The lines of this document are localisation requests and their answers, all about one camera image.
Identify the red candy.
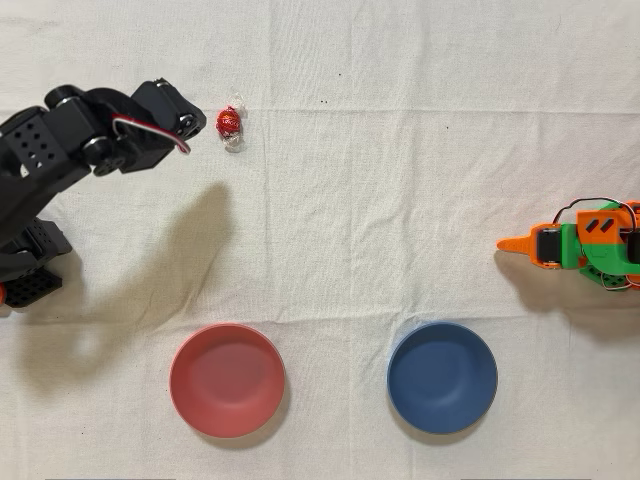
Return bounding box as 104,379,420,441
215,89,249,155

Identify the blue bowl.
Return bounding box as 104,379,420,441
386,321,499,435

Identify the red bowl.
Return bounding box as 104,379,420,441
168,322,287,440

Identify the white tablecloth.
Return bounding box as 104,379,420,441
0,0,640,480

